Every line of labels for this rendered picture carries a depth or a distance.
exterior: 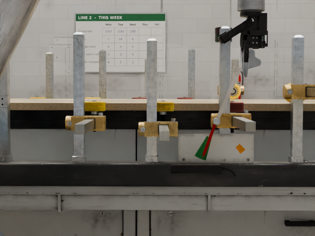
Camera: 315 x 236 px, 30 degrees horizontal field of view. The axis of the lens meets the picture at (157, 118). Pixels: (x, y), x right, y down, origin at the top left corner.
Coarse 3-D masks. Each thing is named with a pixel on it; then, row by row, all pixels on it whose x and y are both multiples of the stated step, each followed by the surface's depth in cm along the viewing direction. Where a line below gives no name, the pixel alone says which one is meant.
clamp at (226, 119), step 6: (216, 114) 201; (222, 114) 200; (228, 114) 200; (234, 114) 200; (240, 114) 200; (246, 114) 200; (210, 120) 205; (222, 120) 200; (228, 120) 200; (216, 126) 201; (222, 126) 200; (228, 126) 200; (234, 126) 200
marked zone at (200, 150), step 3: (207, 138) 201; (204, 141) 201; (210, 141) 201; (204, 144) 201; (201, 147) 201; (204, 147) 201; (198, 150) 201; (201, 150) 201; (207, 150) 201; (198, 153) 201; (201, 153) 201; (207, 153) 201; (198, 156) 201; (201, 156) 201; (204, 156) 201; (204, 159) 201
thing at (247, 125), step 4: (232, 120) 199; (236, 120) 190; (240, 120) 180; (244, 120) 176; (248, 120) 177; (232, 124) 199; (236, 124) 190; (240, 124) 180; (244, 124) 173; (248, 124) 170; (252, 124) 170; (240, 128) 180; (244, 128) 173; (248, 128) 171; (252, 128) 171
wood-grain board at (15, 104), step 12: (12, 108) 218; (24, 108) 218; (36, 108) 218; (48, 108) 218; (60, 108) 218; (72, 108) 218; (108, 108) 218; (120, 108) 218; (132, 108) 218; (144, 108) 218; (180, 108) 218; (192, 108) 218; (204, 108) 218; (216, 108) 218; (252, 108) 218; (264, 108) 218; (276, 108) 218; (288, 108) 218; (312, 108) 218
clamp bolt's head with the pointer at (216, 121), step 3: (216, 120) 199; (216, 123) 199; (213, 126) 200; (213, 129) 200; (210, 132) 200; (213, 132) 200; (210, 135) 200; (210, 138) 200; (207, 141) 200; (207, 144) 200; (207, 147) 200; (204, 150) 200; (204, 153) 200
